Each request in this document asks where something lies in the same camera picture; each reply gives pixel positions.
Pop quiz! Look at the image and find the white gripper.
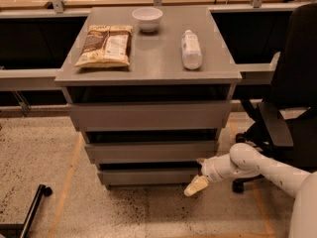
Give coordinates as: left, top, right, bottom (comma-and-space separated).
184, 157, 224, 196

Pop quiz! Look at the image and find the grey bottom drawer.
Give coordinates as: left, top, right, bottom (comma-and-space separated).
98, 168, 199, 186

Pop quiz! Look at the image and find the grey drawer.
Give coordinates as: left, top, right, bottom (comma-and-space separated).
85, 141, 219, 164
70, 101, 231, 131
98, 168, 199, 186

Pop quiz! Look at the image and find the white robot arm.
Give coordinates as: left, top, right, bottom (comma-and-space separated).
184, 143, 317, 238

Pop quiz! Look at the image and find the grey drawer cabinet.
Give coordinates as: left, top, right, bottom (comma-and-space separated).
53, 5, 243, 190

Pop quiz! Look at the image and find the grey middle drawer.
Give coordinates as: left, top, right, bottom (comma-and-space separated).
85, 141, 219, 164

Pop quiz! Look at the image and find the grey top drawer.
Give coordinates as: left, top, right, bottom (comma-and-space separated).
70, 101, 231, 131

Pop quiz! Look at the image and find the black office chair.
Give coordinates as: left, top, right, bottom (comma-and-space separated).
232, 3, 317, 195

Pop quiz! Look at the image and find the white plastic bottle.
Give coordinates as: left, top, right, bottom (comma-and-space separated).
181, 30, 202, 70

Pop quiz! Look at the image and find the brown yellow snack bag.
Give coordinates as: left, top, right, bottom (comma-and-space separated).
75, 25, 133, 67

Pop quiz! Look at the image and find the white bowl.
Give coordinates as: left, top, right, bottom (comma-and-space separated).
132, 7, 163, 33

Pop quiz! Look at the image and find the black chair leg with caster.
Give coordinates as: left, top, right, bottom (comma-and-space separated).
0, 183, 53, 238

